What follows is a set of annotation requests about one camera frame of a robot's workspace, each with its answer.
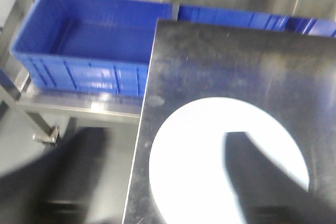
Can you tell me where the blue bin lower right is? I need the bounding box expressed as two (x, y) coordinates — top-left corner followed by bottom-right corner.
(286, 17), (335, 38)

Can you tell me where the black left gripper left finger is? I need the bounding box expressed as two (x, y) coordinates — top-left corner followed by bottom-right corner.
(1, 127), (118, 223)

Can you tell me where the blue bin near lower shelf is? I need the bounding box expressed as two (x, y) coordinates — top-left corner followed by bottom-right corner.
(10, 0), (173, 97)

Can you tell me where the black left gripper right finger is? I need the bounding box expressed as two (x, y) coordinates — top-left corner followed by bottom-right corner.
(225, 132), (335, 223)

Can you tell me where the light blue plate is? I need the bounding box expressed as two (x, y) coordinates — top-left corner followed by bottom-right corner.
(149, 97), (310, 223)

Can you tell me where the blue bin lower middle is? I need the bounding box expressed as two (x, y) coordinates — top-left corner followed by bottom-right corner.
(177, 5), (289, 31)

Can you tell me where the steel rack frame post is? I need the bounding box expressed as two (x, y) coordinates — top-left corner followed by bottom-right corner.
(0, 0), (61, 146)

